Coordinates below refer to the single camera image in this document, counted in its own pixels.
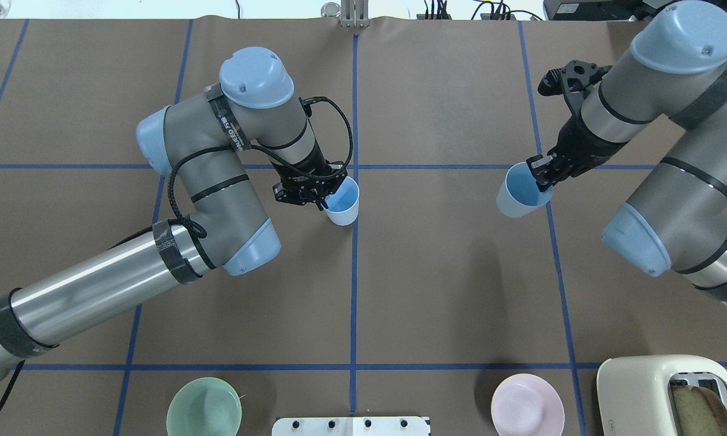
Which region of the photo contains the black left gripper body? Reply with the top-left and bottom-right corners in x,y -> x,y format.
270,148 -> 347,206

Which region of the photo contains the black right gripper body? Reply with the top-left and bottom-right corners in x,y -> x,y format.
548,116 -> 624,182

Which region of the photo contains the light blue cup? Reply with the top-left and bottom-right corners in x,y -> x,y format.
496,161 -> 554,218
324,176 -> 360,226

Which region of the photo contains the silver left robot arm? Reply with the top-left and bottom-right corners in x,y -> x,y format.
0,47 -> 354,381

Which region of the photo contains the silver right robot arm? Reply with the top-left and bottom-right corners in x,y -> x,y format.
527,1 -> 727,306

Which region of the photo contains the black electronics box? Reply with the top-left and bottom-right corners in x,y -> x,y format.
542,1 -> 672,21

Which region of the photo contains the metal table clamp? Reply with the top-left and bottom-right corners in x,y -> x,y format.
321,0 -> 370,28

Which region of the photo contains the pink bowl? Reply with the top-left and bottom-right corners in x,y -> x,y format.
490,373 -> 565,435

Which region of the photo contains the green bowl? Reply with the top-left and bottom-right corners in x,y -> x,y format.
166,377 -> 243,435

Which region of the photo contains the cream toaster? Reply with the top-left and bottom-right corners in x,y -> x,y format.
596,354 -> 727,435

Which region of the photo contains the bread slice in toaster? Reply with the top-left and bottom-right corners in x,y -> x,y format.
671,385 -> 727,435

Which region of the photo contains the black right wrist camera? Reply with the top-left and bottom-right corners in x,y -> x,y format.
537,60 -> 612,116

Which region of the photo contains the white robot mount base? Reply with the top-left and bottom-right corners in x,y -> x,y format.
271,416 -> 432,435

